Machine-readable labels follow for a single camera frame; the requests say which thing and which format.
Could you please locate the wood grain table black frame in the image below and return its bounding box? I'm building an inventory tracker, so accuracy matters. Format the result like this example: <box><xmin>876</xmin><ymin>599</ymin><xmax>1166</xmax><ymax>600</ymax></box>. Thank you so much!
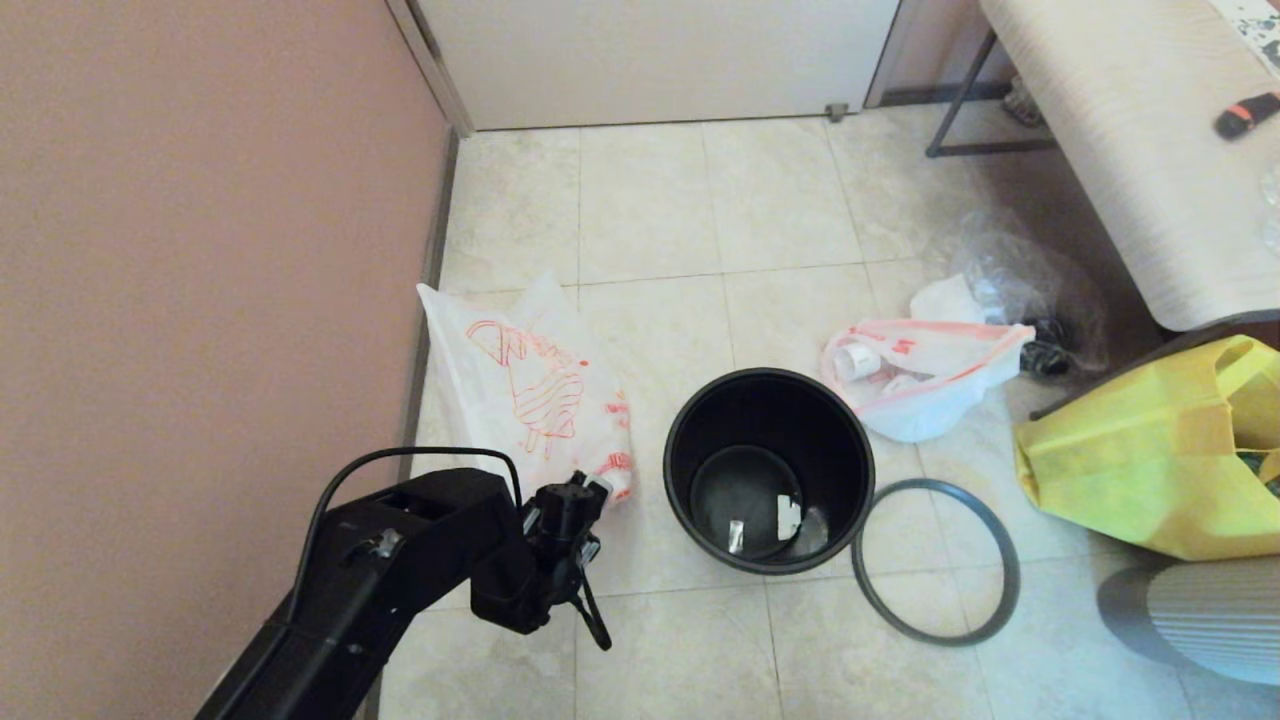
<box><xmin>925</xmin><ymin>0</ymin><xmax>1280</xmax><ymax>421</ymax></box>

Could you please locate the grey ribbed rounded object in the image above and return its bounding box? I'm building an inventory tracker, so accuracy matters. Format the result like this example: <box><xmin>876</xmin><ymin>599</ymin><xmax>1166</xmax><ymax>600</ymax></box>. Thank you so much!
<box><xmin>1095</xmin><ymin>558</ymin><xmax>1280</xmax><ymax>688</ymax></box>

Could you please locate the clear crumpled plastic bag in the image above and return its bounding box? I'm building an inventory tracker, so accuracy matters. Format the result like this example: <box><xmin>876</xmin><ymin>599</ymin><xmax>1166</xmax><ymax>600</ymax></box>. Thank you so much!
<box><xmin>950</xmin><ymin>210</ymin><xmax>1111</xmax><ymax>381</ymax></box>

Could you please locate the black orange marker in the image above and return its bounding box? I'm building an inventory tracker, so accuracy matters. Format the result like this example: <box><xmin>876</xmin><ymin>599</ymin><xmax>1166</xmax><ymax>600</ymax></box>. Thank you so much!
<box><xmin>1214</xmin><ymin>92</ymin><xmax>1280</xmax><ymax>141</ymax></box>

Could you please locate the grey shoe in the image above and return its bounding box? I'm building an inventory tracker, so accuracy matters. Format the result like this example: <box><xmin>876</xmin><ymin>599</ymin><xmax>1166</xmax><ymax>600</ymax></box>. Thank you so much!
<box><xmin>1003</xmin><ymin>78</ymin><xmax>1041</xmax><ymax>129</ymax></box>

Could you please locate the yellow plastic bag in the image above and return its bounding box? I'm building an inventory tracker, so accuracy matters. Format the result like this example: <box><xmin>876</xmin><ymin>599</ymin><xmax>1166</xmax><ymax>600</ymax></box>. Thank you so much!
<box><xmin>1012</xmin><ymin>336</ymin><xmax>1280</xmax><ymax>563</ymax></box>

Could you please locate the black round trash bin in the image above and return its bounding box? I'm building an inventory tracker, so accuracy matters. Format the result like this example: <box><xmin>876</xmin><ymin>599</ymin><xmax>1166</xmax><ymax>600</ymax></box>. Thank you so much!
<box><xmin>662</xmin><ymin>368</ymin><xmax>877</xmax><ymax>576</ymax></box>

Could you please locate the printed paper sheet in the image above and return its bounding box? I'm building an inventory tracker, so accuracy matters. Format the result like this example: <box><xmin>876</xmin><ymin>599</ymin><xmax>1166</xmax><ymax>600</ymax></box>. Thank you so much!
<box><xmin>1210</xmin><ymin>0</ymin><xmax>1280</xmax><ymax>73</ymax></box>

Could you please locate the dark gray bin ring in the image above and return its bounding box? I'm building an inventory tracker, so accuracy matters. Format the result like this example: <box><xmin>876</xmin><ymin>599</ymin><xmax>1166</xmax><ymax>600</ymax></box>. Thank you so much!
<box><xmin>851</xmin><ymin>478</ymin><xmax>1022</xmax><ymax>647</ymax></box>

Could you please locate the white red bag with rubbish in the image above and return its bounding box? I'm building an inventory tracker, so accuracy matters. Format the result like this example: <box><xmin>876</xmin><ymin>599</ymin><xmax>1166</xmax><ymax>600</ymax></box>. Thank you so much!
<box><xmin>820</xmin><ymin>273</ymin><xmax>1036</xmax><ymax>444</ymax></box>

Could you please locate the white door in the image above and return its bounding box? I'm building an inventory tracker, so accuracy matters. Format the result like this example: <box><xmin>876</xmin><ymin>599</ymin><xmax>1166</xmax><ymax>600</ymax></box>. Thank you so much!
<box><xmin>415</xmin><ymin>0</ymin><xmax>901</xmax><ymax>133</ymax></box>

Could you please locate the white paper cup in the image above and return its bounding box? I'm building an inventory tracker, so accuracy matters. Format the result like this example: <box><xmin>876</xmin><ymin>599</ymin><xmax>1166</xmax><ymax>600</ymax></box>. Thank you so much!
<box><xmin>835</xmin><ymin>343</ymin><xmax>883</xmax><ymax>383</ymax></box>

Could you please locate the black tangled item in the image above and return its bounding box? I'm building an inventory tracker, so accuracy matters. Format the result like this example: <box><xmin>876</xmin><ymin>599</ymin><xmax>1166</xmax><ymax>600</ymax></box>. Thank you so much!
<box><xmin>1020</xmin><ymin>318</ymin><xmax>1076</xmax><ymax>379</ymax></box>

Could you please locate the white bag with red print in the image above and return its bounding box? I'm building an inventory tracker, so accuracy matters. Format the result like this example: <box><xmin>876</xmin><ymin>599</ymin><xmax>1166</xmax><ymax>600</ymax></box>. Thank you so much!
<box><xmin>417</xmin><ymin>272</ymin><xmax>633</xmax><ymax>511</ymax></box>

